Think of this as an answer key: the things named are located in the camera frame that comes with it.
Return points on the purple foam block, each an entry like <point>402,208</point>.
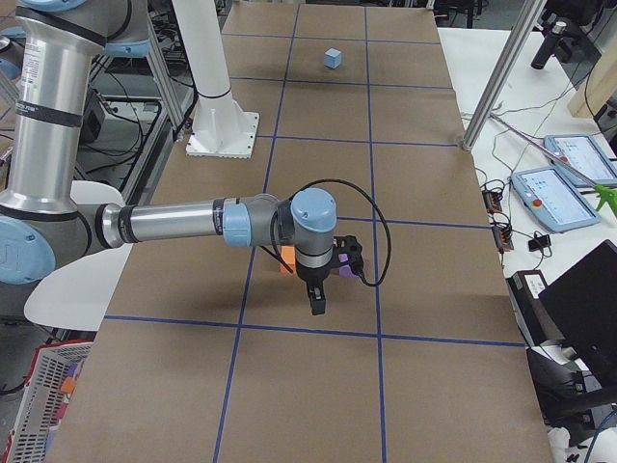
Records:
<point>345,269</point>

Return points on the orange terminal block board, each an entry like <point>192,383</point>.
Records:
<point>492,199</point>

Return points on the black cylindrical camera mount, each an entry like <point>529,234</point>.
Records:
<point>549,44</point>

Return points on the white perforated plastic basket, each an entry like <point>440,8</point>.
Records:
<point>44,398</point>

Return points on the orange foam block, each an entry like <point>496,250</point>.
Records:
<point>288,259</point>

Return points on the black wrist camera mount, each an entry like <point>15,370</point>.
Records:
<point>350,246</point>

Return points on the far teach pendant tablet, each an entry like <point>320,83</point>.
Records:
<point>583,153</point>

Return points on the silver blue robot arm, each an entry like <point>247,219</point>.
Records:
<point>44,229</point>

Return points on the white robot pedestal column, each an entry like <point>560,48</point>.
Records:
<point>220,126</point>

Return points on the black laptop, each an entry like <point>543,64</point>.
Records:
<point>582,304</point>

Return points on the light blue foam block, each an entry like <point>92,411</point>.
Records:
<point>332,58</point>

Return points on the near teach pendant tablet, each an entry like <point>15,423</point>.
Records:
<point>553,200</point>

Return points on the teach pendant tablet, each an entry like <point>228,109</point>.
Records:
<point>583,153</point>
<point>553,200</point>

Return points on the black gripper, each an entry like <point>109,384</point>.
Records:
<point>310,278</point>

